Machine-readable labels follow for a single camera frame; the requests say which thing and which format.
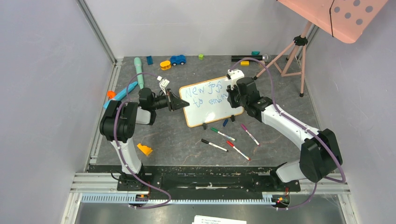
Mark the blue toy car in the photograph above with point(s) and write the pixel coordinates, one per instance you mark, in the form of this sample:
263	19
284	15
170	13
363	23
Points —
178	60

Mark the light blue toy crayon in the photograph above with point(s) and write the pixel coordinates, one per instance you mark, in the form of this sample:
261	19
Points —
120	95

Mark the yellow flat brick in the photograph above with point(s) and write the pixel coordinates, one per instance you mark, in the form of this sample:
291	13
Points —
245	63

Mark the black capped marker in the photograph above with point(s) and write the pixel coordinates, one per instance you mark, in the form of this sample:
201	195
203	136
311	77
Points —
213	145

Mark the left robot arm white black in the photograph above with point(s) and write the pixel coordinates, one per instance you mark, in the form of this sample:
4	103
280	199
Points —
119	120

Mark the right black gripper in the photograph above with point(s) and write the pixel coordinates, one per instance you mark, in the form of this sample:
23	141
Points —
233	98

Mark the small orange block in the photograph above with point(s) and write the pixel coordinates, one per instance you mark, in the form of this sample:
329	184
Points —
111	94

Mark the teal block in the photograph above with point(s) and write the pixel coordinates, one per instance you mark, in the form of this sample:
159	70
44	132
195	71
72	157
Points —
255	53

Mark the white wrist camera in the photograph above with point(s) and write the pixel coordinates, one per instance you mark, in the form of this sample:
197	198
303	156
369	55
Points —
163	83
234	76

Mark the pink music stand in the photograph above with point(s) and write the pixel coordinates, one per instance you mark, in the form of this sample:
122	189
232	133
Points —
344	20

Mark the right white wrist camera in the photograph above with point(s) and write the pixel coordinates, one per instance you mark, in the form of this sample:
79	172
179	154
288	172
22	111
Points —
234	76

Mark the mint green toy crayon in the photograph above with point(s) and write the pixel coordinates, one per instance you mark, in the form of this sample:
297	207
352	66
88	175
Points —
138	67

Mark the orange wedge block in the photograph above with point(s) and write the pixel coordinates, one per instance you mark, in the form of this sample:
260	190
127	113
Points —
145	149

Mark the yellow oval toy brick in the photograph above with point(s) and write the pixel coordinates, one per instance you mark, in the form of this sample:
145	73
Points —
165	65

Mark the white paper sheet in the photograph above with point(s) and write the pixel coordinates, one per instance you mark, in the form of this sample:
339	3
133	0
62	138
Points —
215	220

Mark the white whiteboard wooden frame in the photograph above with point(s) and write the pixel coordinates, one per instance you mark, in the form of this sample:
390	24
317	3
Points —
208	102

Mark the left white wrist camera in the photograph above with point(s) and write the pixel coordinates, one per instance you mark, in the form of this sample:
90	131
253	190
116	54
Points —
163	83

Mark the clear round cap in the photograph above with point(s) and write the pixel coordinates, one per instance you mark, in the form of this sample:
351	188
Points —
267	57

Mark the beige wooden cube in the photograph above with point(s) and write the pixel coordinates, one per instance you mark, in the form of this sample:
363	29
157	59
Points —
262	63

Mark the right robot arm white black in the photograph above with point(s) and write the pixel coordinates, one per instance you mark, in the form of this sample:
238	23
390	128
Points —
319	150

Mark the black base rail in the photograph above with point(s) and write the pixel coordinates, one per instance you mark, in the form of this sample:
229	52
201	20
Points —
199	182

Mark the dark blue brick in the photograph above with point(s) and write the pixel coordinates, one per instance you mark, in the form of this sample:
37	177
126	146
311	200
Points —
149	60

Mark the purple capped marker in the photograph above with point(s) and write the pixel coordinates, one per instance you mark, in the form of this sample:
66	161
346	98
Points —
250	135

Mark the red capped marker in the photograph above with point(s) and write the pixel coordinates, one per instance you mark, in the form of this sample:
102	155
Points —
240	152

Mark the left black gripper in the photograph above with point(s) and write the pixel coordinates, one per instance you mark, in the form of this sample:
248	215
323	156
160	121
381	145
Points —
175	102

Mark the green capped marker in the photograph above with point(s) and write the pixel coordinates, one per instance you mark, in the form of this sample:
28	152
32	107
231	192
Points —
223	134

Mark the black cylinder tube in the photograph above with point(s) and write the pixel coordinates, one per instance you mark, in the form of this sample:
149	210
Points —
236	58

